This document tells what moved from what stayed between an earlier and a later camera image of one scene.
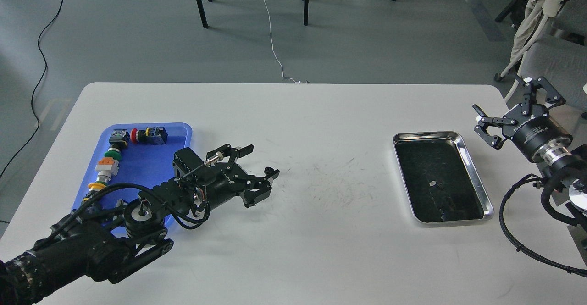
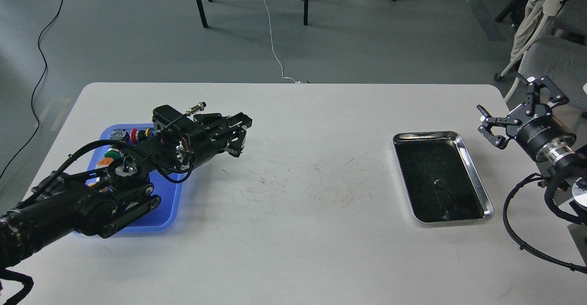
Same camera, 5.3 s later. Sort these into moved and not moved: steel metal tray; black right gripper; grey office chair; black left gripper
Moved: black left gripper
Not moved: black right gripper; steel metal tray; grey office chair
